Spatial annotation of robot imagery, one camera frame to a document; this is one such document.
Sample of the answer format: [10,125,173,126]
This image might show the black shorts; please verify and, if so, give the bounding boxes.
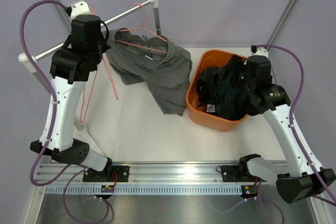
[196,66,224,114]

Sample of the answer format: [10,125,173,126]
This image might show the dark navy shorts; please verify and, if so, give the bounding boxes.
[197,66,260,121]

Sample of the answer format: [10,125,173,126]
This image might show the pink hanger of black shorts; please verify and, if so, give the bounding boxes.
[79,71,98,124]

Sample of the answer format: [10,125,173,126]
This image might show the pink hanger of navy shorts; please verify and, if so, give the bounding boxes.
[90,5,119,101]

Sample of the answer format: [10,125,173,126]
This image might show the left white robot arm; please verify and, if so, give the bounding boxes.
[30,14,112,181]

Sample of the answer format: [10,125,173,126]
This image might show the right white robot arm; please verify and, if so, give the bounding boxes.
[224,55,335,204]

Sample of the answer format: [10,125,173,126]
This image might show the grey shorts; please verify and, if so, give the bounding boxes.
[107,28,193,115]

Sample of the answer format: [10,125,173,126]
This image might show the pink hanger of grey shorts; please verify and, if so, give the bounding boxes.
[115,3,168,54]

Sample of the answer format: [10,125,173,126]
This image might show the orange plastic basket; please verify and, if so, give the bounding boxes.
[186,49,248,132]

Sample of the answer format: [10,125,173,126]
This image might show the silver clothes rack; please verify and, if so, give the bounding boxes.
[18,0,161,154]

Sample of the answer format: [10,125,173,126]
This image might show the aluminium mounting rail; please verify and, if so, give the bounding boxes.
[34,162,320,184]

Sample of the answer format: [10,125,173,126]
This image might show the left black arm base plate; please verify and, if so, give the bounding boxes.
[82,165,130,183]

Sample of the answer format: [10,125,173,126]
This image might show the white slotted cable duct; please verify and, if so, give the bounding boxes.
[46,184,243,195]

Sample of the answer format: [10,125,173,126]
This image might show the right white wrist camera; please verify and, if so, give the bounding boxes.
[250,45,269,60]

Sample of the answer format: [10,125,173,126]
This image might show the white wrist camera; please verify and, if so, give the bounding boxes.
[66,0,91,20]
[250,45,269,60]

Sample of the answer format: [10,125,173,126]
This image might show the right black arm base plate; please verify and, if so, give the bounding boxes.
[220,165,250,183]

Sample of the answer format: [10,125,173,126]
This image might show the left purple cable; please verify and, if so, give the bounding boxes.
[19,0,87,187]

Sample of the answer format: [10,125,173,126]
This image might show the purple cable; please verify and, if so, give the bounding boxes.
[256,44,336,204]
[19,0,87,187]

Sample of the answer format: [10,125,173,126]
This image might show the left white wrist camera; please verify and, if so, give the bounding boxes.
[66,0,91,20]

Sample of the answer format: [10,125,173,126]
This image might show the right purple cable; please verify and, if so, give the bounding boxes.
[256,44,336,204]

